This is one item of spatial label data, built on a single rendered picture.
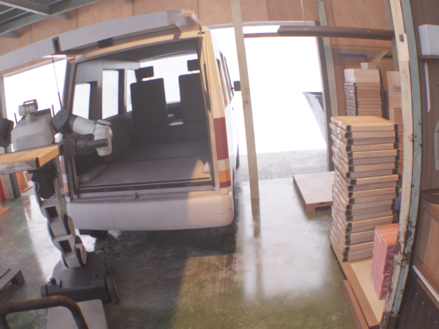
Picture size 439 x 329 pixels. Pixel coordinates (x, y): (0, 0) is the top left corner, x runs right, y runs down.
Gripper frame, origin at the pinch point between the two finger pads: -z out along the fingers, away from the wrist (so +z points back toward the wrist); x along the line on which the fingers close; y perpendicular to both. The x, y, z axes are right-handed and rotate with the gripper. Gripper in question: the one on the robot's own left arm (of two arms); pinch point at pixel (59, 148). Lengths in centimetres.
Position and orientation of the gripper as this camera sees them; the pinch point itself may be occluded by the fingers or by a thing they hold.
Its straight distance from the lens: 161.3
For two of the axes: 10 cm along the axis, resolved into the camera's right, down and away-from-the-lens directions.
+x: 0.9, 9.6, 2.5
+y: -1.1, -2.4, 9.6
